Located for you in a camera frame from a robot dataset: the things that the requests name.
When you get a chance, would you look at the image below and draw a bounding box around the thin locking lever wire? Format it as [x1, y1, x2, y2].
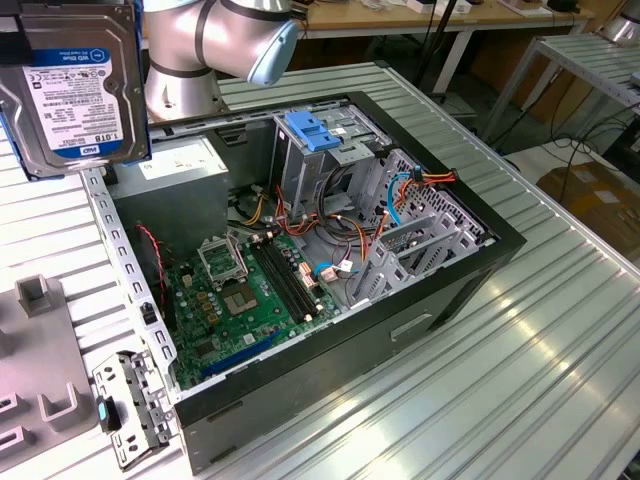
[227, 232, 251, 281]

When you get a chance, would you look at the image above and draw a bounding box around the metal socket cover frame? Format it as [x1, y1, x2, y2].
[196, 234, 250, 289]

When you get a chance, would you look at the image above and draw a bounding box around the blue expansion slot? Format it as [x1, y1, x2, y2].
[199, 332, 281, 381]

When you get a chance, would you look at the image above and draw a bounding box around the white connector with thin wires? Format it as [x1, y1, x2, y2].
[317, 259, 361, 286]

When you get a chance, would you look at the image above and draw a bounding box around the grey power supply unit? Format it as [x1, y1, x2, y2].
[107, 134, 231, 256]

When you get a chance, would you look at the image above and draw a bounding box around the brown cardboard box on floor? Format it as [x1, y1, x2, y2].
[537, 159, 640, 251]

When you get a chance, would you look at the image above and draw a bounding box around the orange red wire bundle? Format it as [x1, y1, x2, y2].
[273, 184, 389, 264]

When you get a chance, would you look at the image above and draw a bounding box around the black case fan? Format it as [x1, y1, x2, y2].
[134, 227, 179, 331]

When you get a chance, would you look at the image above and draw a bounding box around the blue plastic drive latch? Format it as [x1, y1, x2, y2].
[283, 110, 344, 154]

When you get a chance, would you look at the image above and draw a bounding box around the green motherboard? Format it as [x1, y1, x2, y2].
[162, 229, 346, 394]

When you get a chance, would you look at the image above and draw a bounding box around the black open PC case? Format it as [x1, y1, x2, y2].
[79, 89, 529, 476]

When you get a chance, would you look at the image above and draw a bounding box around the blue data wire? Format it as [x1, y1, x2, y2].
[385, 167, 419, 229]

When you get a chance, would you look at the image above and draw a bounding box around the white metal slat side table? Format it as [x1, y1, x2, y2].
[479, 34, 640, 146]

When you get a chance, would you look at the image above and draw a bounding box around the yellow black wire bundle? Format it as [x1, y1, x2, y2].
[243, 192, 269, 226]

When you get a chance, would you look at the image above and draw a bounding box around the grey metal drive cage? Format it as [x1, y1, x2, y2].
[269, 107, 396, 221]

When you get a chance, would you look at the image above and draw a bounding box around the red black fan wire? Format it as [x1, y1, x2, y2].
[135, 223, 169, 306]

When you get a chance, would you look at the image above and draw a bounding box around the CPU socket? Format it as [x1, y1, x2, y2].
[219, 282, 261, 319]

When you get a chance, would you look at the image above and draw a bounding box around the hard disk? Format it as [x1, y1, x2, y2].
[0, 0, 153, 182]

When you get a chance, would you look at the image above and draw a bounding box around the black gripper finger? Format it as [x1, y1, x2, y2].
[0, 17, 35, 67]

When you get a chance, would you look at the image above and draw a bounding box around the black cable bundle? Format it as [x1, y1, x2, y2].
[322, 167, 361, 236]

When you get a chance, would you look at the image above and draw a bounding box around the grey parts rack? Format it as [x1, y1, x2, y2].
[0, 272, 99, 461]

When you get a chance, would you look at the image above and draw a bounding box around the metal expansion slot bracket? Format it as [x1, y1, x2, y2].
[91, 349, 179, 471]

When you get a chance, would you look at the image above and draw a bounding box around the black RAM slot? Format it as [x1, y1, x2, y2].
[269, 237, 322, 315]
[263, 238, 316, 319]
[251, 242, 304, 324]
[257, 240, 310, 321]

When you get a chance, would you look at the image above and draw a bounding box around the long wooden desk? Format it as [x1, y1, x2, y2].
[292, 0, 596, 41]

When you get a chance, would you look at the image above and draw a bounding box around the orange red power wire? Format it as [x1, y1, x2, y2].
[394, 167, 459, 211]

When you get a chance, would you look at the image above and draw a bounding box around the black tripod stand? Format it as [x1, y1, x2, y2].
[414, 0, 459, 101]

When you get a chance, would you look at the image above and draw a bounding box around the black latch with blue tab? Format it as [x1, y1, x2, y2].
[94, 394, 124, 434]

